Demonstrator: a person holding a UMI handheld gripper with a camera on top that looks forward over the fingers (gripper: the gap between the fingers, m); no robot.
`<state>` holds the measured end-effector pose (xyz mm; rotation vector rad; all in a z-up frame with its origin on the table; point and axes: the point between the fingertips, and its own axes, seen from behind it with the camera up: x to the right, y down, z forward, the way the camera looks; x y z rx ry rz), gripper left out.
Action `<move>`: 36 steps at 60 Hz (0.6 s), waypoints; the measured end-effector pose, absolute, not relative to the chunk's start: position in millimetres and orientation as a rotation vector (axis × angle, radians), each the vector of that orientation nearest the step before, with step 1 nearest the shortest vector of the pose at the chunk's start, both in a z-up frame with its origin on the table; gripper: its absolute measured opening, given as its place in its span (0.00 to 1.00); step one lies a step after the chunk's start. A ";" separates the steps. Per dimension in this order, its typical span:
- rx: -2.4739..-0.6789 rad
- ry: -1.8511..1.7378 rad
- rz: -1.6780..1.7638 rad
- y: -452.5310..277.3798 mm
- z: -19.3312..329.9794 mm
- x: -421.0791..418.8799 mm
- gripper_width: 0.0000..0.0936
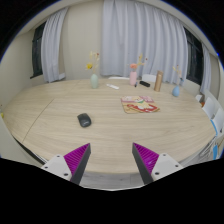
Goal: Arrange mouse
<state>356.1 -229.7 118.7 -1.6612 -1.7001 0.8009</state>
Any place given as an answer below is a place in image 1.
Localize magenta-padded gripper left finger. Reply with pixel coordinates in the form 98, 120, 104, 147
41, 142, 92, 186

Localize bronze thermos bottle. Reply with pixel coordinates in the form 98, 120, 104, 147
153, 70, 165, 93

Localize wide white curtain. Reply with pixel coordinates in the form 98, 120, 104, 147
100, 0, 189, 86

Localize white remote control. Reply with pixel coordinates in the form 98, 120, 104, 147
106, 83, 120, 91

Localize white chairs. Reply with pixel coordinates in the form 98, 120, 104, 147
107, 73, 224, 134

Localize cartoon print mouse pad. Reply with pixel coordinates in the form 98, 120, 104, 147
120, 95, 161, 115

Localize green vase with yellow flowers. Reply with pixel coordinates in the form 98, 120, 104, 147
85, 50, 101, 90

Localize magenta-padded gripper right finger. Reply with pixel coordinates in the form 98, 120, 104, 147
131, 142, 184, 185

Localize dark framed window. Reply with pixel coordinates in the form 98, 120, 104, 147
183, 27, 204, 86
29, 21, 47, 80

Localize black computer mouse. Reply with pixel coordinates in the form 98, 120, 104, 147
77, 112, 92, 128

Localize narrow white curtain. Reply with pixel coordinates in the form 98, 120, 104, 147
199, 43, 213, 96
40, 7, 70, 84

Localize pink vase with orange flowers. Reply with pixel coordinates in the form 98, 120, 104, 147
129, 53, 148, 87

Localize blue vase with dried stems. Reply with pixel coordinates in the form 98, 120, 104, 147
171, 64, 185, 98

